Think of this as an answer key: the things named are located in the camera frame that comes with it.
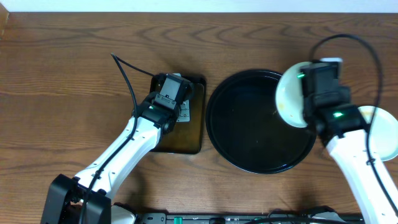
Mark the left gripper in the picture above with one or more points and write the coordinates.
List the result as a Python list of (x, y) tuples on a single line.
[(183, 116)]

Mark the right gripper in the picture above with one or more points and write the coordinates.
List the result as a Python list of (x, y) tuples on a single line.
[(344, 98)]

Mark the light blue plate with stains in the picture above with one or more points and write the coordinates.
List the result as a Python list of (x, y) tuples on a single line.
[(289, 97)]

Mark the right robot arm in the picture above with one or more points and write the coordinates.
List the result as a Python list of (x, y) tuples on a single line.
[(345, 134)]

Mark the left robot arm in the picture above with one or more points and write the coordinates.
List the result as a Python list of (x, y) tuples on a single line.
[(87, 197)]

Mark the black rectangular tray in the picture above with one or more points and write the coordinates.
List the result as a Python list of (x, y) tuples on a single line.
[(186, 138)]

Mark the round black tray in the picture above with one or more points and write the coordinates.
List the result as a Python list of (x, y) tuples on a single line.
[(245, 128)]

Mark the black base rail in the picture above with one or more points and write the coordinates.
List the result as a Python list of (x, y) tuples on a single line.
[(276, 216)]

